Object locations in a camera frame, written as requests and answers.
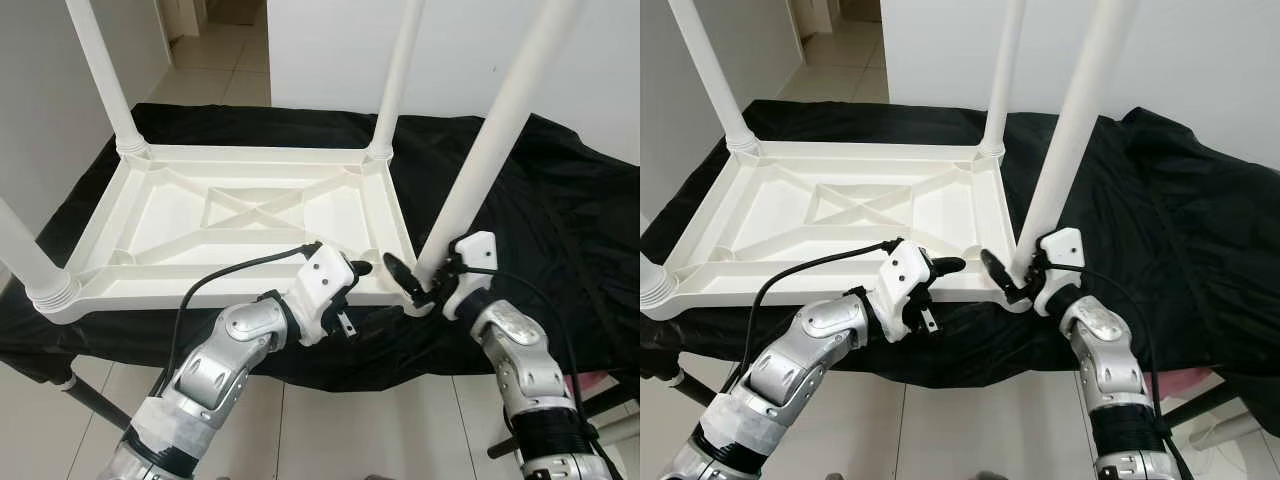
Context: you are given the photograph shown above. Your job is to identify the black table cloth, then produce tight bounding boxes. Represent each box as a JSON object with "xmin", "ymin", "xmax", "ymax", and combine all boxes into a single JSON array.
[
  {"xmin": 640, "ymin": 100, "xmax": 1280, "ymax": 446},
  {"xmin": 0, "ymin": 103, "xmax": 641, "ymax": 391}
]

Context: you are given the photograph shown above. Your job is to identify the white plastic pipe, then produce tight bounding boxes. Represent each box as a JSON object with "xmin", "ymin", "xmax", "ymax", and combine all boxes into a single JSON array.
[
  {"xmin": 1190, "ymin": 415, "xmax": 1263, "ymax": 451},
  {"xmin": 600, "ymin": 415, "xmax": 641, "ymax": 446}
]

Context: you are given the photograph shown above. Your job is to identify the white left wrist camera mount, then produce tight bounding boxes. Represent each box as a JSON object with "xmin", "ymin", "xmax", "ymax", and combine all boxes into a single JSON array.
[
  {"xmin": 870, "ymin": 238, "xmax": 936, "ymax": 343},
  {"xmin": 290, "ymin": 242, "xmax": 359, "ymax": 348}
]

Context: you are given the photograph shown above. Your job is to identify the white door frame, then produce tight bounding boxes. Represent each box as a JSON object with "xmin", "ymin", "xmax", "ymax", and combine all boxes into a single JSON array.
[
  {"xmin": 800, "ymin": 0, "xmax": 851, "ymax": 39},
  {"xmin": 165, "ymin": 0, "xmax": 211, "ymax": 41}
]

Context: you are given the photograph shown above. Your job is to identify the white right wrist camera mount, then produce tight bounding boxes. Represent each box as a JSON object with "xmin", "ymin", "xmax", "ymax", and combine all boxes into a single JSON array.
[
  {"xmin": 1033, "ymin": 228, "xmax": 1086, "ymax": 316},
  {"xmin": 440, "ymin": 231, "xmax": 498, "ymax": 321}
]

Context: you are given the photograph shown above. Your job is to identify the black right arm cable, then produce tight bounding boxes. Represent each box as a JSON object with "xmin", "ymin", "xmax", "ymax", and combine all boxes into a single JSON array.
[
  {"xmin": 460, "ymin": 265, "xmax": 586, "ymax": 421},
  {"xmin": 1045, "ymin": 262, "xmax": 1166, "ymax": 431}
]

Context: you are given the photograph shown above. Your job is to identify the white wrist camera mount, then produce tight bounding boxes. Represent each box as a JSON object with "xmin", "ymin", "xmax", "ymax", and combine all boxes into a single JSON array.
[
  {"xmin": 290, "ymin": 242, "xmax": 359, "ymax": 348},
  {"xmin": 440, "ymin": 231, "xmax": 498, "ymax": 321},
  {"xmin": 1033, "ymin": 228, "xmax": 1086, "ymax": 316},
  {"xmin": 870, "ymin": 238, "xmax": 936, "ymax": 343}
]

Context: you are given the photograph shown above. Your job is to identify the white plastic table top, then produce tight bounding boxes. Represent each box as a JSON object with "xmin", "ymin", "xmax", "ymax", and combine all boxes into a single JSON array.
[
  {"xmin": 35, "ymin": 143, "xmax": 433, "ymax": 326},
  {"xmin": 640, "ymin": 140, "xmax": 1031, "ymax": 321}
]

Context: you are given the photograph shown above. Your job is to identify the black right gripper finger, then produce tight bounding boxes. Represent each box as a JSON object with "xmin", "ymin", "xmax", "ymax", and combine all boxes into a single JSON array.
[
  {"xmin": 384, "ymin": 252, "xmax": 426, "ymax": 306},
  {"xmin": 980, "ymin": 248, "xmax": 1016, "ymax": 301}
]

